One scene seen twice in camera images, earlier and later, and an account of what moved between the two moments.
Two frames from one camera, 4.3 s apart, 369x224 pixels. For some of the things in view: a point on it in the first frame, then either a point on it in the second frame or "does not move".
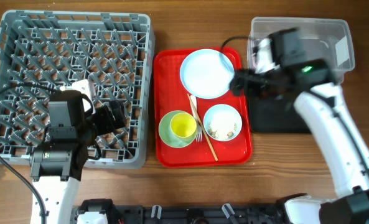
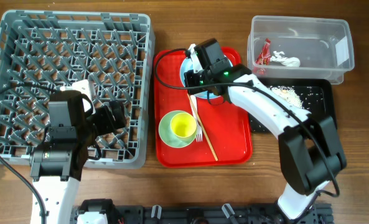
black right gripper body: (262, 85) -> (200, 78)
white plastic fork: (198, 131) does not move
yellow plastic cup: (183, 125) does not move
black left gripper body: (102, 121) does not move
